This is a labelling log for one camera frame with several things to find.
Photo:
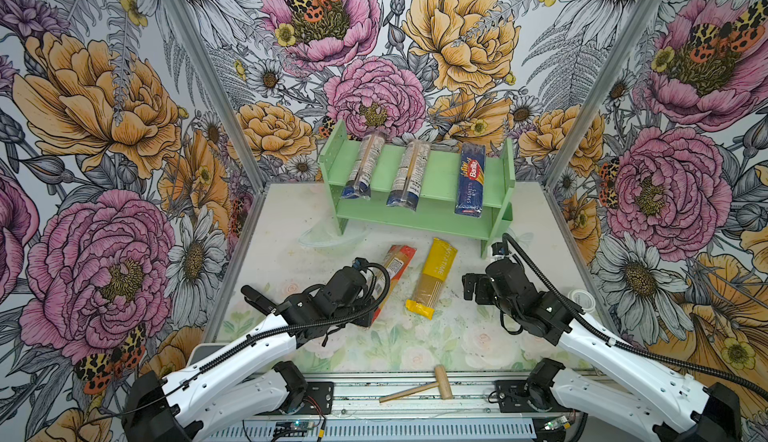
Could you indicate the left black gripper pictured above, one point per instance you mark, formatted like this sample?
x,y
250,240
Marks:
x,y
367,303

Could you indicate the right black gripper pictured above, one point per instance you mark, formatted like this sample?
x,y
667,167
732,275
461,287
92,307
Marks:
x,y
483,283

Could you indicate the red-ended clear spaghetti bag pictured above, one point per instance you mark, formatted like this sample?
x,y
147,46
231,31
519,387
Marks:
x,y
396,261

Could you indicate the yellow spaghetti bag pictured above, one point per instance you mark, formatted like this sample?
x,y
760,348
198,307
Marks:
x,y
432,279

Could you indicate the blue Barilla spaghetti bag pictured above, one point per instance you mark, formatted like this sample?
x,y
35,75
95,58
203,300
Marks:
x,y
471,178

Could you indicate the clear spaghetti bag dark end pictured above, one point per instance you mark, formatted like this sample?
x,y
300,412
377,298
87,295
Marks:
x,y
358,184

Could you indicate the clear spaghetti bag white label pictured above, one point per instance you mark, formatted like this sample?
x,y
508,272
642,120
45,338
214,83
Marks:
x,y
407,184

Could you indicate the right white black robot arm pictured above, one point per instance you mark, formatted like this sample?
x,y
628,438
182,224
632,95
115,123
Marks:
x,y
646,399

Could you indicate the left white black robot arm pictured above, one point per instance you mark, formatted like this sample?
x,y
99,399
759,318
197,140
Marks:
x,y
252,375

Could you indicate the green wooden two-tier shelf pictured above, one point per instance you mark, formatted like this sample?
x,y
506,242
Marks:
x,y
436,208

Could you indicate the clear tape roll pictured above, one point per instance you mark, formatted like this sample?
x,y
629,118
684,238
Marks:
x,y
584,299

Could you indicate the small wooden mallet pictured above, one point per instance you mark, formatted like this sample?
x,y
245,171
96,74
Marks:
x,y
441,383

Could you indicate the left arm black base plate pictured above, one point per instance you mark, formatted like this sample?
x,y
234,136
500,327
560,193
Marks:
x,y
312,398

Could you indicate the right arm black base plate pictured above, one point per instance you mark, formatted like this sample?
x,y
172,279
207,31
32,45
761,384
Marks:
x,y
518,396

